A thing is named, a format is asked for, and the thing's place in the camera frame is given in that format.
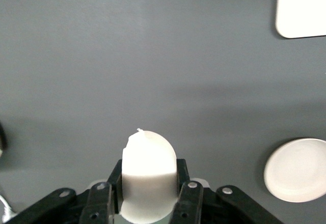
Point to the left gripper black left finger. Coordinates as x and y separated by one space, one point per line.
96 203

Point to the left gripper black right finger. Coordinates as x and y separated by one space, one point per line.
189 203

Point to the white steamed bun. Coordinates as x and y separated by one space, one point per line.
149 157

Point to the round white plate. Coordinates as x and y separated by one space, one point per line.
298 170

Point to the beige rectangular tray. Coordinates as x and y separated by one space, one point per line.
303 7

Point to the white toaster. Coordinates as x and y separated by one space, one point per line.
2 137

